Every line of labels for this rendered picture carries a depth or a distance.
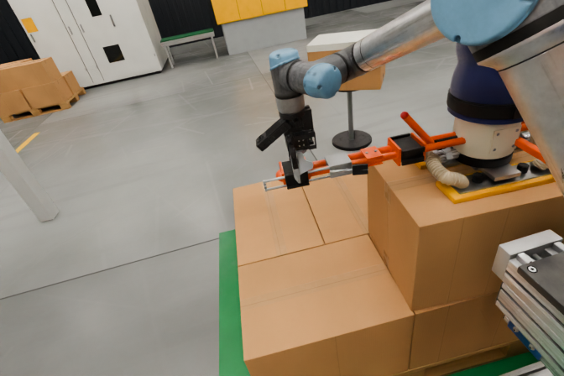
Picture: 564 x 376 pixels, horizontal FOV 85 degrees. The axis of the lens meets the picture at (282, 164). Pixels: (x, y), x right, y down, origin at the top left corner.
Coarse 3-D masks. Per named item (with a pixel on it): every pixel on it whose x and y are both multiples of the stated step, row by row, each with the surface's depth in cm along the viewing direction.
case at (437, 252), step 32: (512, 160) 102; (384, 192) 107; (416, 192) 97; (512, 192) 90; (544, 192) 88; (384, 224) 114; (416, 224) 86; (448, 224) 86; (480, 224) 88; (512, 224) 89; (544, 224) 91; (384, 256) 123; (416, 256) 91; (448, 256) 93; (480, 256) 95; (416, 288) 99; (448, 288) 102; (480, 288) 104
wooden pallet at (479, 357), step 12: (492, 348) 129; (504, 348) 135; (516, 348) 134; (444, 360) 128; (456, 360) 138; (468, 360) 137; (480, 360) 136; (492, 360) 136; (408, 372) 127; (420, 372) 129; (432, 372) 135; (444, 372) 135; (456, 372) 135
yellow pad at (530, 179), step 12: (516, 168) 94; (528, 168) 91; (480, 180) 91; (492, 180) 92; (504, 180) 91; (516, 180) 90; (528, 180) 90; (540, 180) 90; (552, 180) 90; (444, 192) 94; (456, 192) 91; (468, 192) 90; (480, 192) 90; (492, 192) 89; (504, 192) 90
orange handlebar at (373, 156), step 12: (432, 144) 93; (444, 144) 93; (456, 144) 93; (516, 144) 88; (528, 144) 85; (348, 156) 95; (360, 156) 96; (372, 156) 92; (384, 156) 92; (396, 156) 92; (540, 156) 81; (312, 168) 96
